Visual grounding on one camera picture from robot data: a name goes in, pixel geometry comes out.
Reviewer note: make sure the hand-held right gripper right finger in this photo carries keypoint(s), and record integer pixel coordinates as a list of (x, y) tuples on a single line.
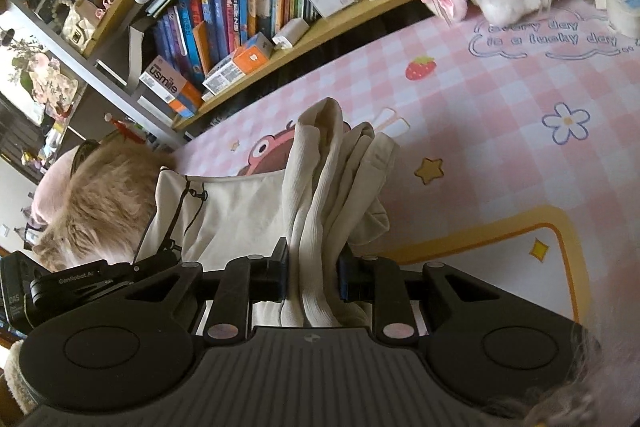
[(355, 282)]

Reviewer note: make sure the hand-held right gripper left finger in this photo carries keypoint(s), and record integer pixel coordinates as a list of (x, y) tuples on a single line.
[(272, 279)]

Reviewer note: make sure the white printed cloth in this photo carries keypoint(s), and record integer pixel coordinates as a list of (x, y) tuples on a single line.
[(235, 217)]

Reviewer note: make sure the beige t-shirt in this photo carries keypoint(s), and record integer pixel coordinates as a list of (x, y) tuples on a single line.
[(325, 207)]

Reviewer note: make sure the fluffy orange white cat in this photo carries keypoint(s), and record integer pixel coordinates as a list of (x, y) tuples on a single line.
[(100, 207)]

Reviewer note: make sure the pink flower bouquet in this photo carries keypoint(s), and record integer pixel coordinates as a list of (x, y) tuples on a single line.
[(45, 72)]

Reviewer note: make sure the white orange flat box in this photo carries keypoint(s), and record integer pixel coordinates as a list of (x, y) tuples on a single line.
[(240, 62)]

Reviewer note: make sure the white orange upright box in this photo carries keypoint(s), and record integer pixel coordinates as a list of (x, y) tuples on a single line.
[(167, 84)]

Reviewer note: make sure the white oblong adapter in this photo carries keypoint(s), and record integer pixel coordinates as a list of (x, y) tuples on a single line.
[(291, 33)]

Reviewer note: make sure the cream small bag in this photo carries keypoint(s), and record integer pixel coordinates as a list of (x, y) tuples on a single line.
[(80, 24)]

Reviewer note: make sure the white power strip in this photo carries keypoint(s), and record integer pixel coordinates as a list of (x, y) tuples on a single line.
[(625, 14)]

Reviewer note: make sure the wooden bookshelf white frame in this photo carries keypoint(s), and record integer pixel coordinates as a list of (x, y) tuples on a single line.
[(310, 52)]

